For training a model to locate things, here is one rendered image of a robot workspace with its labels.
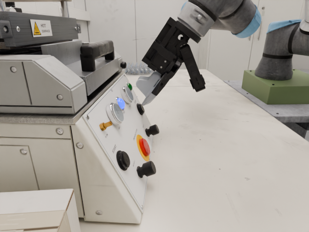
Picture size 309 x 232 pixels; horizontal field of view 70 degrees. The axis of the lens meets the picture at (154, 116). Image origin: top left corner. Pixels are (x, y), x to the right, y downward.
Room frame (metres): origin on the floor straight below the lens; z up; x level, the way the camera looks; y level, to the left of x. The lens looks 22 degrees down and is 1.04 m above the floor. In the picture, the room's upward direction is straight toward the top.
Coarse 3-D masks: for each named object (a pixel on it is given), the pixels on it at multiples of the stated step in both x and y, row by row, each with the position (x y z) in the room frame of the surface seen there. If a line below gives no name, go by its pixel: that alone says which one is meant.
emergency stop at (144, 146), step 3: (141, 141) 0.41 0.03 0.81; (144, 141) 0.42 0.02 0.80; (141, 144) 0.41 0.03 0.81; (144, 144) 0.41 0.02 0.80; (147, 144) 0.43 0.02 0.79; (141, 147) 0.40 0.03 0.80; (144, 147) 0.40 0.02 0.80; (147, 147) 0.42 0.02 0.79; (141, 150) 0.40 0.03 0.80; (144, 150) 0.40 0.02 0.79; (147, 150) 0.41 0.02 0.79; (144, 153) 0.40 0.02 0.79; (147, 153) 0.41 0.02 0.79
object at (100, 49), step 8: (80, 48) 0.35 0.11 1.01; (88, 48) 0.35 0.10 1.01; (96, 48) 0.37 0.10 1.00; (104, 48) 0.42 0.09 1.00; (112, 48) 0.48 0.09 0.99; (80, 56) 0.35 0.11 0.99; (88, 56) 0.35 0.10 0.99; (96, 56) 0.37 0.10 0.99; (112, 56) 0.49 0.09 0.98; (88, 64) 0.35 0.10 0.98
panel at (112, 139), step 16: (112, 96) 0.41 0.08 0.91; (96, 112) 0.32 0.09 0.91; (128, 112) 0.45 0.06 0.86; (96, 128) 0.29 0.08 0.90; (112, 128) 0.34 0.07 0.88; (128, 128) 0.40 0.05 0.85; (144, 128) 0.50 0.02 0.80; (112, 144) 0.31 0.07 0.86; (128, 144) 0.36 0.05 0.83; (112, 160) 0.28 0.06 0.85; (144, 160) 0.39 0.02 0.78; (128, 176) 0.29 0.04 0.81; (144, 176) 0.35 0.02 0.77; (144, 192) 0.31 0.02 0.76
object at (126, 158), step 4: (120, 152) 0.30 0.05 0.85; (124, 152) 0.31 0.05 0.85; (120, 156) 0.29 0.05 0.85; (124, 156) 0.30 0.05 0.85; (128, 156) 0.31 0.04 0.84; (120, 160) 0.29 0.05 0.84; (124, 160) 0.29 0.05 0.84; (128, 160) 0.30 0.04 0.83; (124, 164) 0.29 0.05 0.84; (128, 164) 0.30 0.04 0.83
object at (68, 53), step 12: (48, 48) 0.36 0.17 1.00; (60, 48) 0.40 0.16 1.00; (72, 48) 0.45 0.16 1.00; (60, 60) 0.39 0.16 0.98; (72, 60) 0.44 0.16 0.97; (96, 60) 0.48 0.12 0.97; (108, 60) 0.48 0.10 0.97; (84, 72) 0.34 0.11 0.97; (96, 72) 0.36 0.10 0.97; (108, 72) 0.44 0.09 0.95; (96, 84) 0.36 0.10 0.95
